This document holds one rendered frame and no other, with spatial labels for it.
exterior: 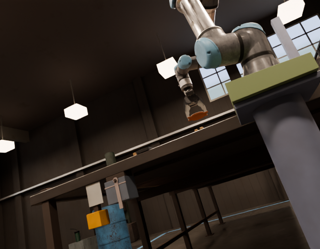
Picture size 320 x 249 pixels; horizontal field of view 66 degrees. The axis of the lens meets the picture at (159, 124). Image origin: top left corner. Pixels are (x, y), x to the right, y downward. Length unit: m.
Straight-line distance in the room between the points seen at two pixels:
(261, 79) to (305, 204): 0.40
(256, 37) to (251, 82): 0.23
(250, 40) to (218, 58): 0.13
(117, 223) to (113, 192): 3.42
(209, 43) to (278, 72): 0.26
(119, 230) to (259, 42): 4.22
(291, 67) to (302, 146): 0.24
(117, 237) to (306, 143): 4.18
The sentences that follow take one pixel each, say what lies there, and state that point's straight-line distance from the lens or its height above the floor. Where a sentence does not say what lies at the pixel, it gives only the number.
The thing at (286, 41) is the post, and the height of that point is 2.03.
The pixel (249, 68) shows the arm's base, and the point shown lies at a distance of 0.96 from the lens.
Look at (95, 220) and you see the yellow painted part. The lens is 1.45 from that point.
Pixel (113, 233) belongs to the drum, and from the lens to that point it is 4.75.
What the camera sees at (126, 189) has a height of 0.76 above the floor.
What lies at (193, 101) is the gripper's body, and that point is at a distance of 1.46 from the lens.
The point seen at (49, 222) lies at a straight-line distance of 1.73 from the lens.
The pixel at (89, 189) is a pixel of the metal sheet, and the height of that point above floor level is 0.83.
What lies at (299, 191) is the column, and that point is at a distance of 0.88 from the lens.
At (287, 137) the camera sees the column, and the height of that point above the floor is 0.72.
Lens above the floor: 0.63
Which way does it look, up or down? 18 degrees up
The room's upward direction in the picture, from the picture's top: 17 degrees counter-clockwise
